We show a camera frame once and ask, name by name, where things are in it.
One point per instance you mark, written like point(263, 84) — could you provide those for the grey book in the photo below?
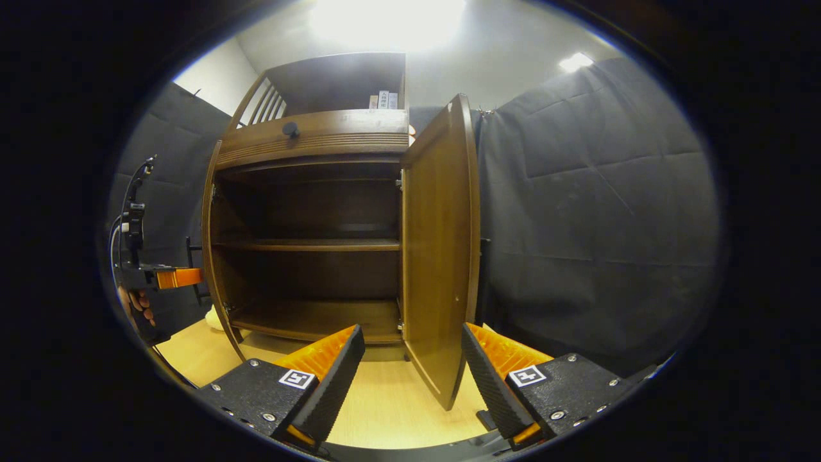
point(393, 101)

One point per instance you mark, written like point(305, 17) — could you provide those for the wooden cabinet door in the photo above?
point(439, 256)
point(206, 256)

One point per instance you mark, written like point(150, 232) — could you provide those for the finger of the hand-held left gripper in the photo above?
point(179, 278)

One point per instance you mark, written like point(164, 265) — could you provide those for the black backdrop cloth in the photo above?
point(596, 212)

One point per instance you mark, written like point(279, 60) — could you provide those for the white book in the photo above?
point(383, 99)

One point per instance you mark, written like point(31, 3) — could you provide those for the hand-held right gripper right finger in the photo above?
point(490, 385)

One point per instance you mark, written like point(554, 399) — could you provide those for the wooden double-door shoe cabinet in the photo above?
point(333, 138)

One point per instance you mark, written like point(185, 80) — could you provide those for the large ceiling light panel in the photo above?
point(388, 22)

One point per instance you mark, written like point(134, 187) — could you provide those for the cream plush toy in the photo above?
point(215, 319)

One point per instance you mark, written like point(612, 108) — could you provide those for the small ceiling light panel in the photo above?
point(575, 62)

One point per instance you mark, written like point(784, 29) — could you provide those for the black round drawer knob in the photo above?
point(291, 129)

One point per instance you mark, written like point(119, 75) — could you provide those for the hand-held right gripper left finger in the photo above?
point(333, 385)

